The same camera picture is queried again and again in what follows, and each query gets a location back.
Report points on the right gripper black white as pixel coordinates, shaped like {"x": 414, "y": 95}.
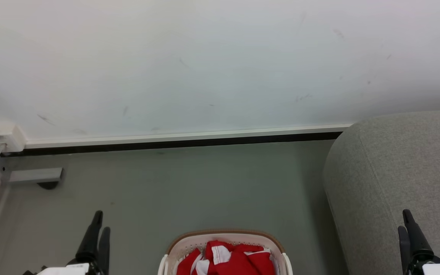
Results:
{"x": 437, "y": 268}

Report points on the grey fabric sofa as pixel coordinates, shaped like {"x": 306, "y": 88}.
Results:
{"x": 388, "y": 172}

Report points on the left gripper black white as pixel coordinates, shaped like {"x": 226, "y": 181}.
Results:
{"x": 71, "y": 269}

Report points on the black round foot pad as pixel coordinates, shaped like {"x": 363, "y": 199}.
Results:
{"x": 48, "y": 185}

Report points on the white wall socket box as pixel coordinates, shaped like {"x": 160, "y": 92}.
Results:
{"x": 4, "y": 137}

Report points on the red and white garment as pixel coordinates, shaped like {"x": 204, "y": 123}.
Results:
{"x": 239, "y": 261}

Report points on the white laundry basket brown rim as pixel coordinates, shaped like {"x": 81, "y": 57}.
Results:
{"x": 189, "y": 242}

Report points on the white and black wall baseboard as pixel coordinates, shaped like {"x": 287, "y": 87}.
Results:
{"x": 185, "y": 139}

